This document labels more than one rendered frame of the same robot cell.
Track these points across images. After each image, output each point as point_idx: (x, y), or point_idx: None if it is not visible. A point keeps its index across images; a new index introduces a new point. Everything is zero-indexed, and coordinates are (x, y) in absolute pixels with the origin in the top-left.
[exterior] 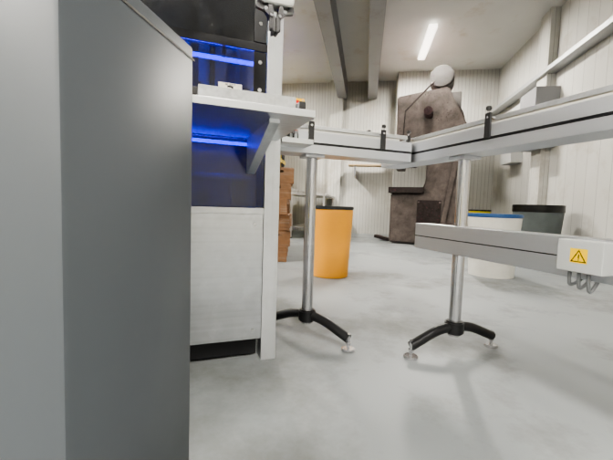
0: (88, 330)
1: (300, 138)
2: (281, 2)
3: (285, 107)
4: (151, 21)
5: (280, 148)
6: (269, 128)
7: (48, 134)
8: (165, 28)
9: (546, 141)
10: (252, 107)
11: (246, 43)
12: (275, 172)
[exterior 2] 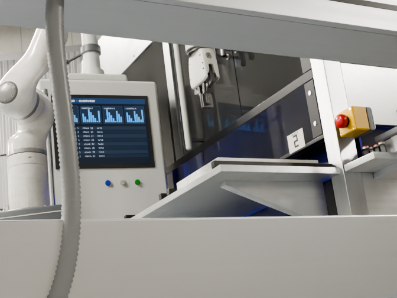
0: None
1: (396, 147)
2: (199, 81)
3: (204, 174)
4: (24, 213)
5: (379, 172)
6: (230, 190)
7: None
8: (35, 210)
9: (367, 58)
10: (190, 186)
11: (297, 81)
12: (347, 213)
